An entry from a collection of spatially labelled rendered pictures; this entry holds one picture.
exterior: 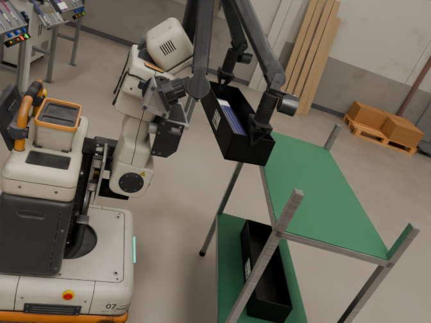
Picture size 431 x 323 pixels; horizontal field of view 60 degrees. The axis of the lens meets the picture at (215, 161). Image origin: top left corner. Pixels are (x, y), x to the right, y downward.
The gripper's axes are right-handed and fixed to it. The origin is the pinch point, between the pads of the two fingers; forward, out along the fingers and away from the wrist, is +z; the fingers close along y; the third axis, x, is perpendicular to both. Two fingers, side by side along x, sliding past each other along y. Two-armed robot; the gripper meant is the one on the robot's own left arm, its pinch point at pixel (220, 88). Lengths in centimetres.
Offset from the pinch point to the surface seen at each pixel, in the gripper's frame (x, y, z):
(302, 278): -95, -13, 111
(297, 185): -28, -55, 15
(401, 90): -431, 370, 40
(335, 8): -258, 391, -45
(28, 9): 124, 189, 33
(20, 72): 121, 160, 79
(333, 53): -294, 400, 19
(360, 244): -39, -88, 15
